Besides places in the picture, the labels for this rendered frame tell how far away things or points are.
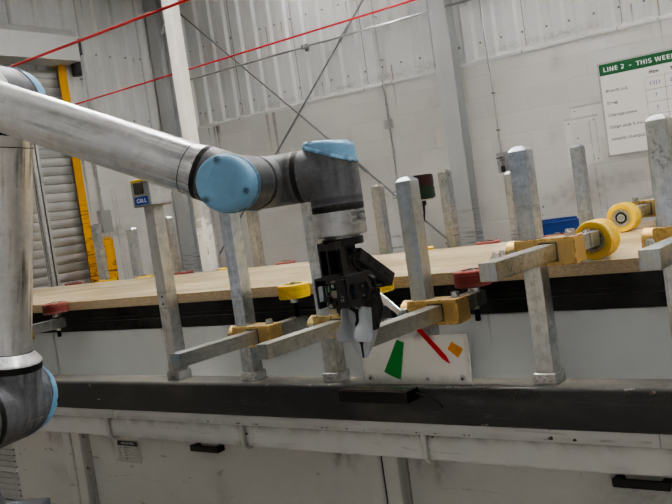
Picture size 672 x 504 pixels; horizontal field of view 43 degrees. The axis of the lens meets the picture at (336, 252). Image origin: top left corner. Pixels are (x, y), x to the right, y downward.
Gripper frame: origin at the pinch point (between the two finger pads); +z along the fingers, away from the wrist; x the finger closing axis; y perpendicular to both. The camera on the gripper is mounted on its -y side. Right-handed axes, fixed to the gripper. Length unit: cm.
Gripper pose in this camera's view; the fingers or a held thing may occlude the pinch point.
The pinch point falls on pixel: (365, 349)
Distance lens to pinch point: 149.3
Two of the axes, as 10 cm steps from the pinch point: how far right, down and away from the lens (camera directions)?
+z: 1.4, 9.9, 0.5
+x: 8.0, -0.8, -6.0
